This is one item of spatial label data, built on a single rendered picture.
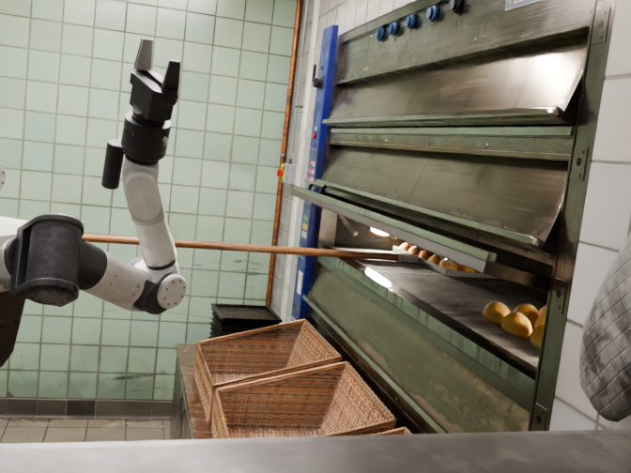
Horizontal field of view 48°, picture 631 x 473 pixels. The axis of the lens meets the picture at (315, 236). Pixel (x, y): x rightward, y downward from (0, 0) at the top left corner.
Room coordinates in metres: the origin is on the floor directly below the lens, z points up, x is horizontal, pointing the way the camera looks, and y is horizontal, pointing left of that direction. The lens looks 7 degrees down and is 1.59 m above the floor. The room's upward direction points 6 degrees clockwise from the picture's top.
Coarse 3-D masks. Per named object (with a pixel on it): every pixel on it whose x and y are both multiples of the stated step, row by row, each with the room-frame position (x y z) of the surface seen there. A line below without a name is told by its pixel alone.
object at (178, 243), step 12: (96, 240) 2.58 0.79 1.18; (108, 240) 2.59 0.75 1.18; (120, 240) 2.60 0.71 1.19; (132, 240) 2.61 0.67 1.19; (180, 240) 2.66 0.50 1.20; (192, 240) 2.68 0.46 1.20; (276, 252) 2.76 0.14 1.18; (288, 252) 2.78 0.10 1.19; (300, 252) 2.79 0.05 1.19; (312, 252) 2.80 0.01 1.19; (324, 252) 2.81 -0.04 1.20; (336, 252) 2.83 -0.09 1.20; (348, 252) 2.84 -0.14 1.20; (360, 252) 2.86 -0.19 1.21; (372, 252) 2.88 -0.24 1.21
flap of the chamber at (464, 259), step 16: (336, 208) 2.42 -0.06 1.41; (368, 224) 2.08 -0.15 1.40; (384, 224) 1.96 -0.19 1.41; (416, 240) 1.73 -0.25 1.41; (448, 256) 1.54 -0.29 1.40; (464, 256) 1.48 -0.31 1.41; (496, 272) 1.39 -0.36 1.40; (512, 272) 1.40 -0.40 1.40; (528, 272) 1.44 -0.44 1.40; (544, 288) 1.42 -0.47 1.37
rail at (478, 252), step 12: (312, 192) 2.78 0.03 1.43; (336, 204) 2.43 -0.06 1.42; (348, 204) 2.31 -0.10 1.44; (372, 216) 2.07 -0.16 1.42; (384, 216) 1.98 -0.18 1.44; (408, 228) 1.79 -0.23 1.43; (420, 228) 1.73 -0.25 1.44; (432, 240) 1.64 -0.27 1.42; (444, 240) 1.58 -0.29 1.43; (456, 240) 1.53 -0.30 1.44; (468, 252) 1.47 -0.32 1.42; (480, 252) 1.42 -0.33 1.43; (492, 252) 1.39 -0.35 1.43
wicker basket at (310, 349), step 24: (240, 336) 3.01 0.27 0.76; (264, 336) 3.04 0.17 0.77; (288, 336) 3.08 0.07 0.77; (312, 336) 2.92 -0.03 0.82; (240, 360) 3.02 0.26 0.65; (264, 360) 3.05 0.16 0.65; (288, 360) 3.07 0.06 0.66; (312, 360) 2.81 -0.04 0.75; (336, 360) 2.56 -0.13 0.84; (216, 384) 2.45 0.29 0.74; (288, 408) 2.53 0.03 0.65
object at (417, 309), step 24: (336, 264) 2.85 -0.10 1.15; (360, 264) 2.73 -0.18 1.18; (384, 288) 2.30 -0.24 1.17; (408, 312) 2.08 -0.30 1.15; (432, 312) 1.98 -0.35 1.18; (456, 336) 1.77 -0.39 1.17; (480, 336) 1.75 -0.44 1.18; (480, 360) 1.64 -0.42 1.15; (504, 360) 1.55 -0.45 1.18; (528, 384) 1.44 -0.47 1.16
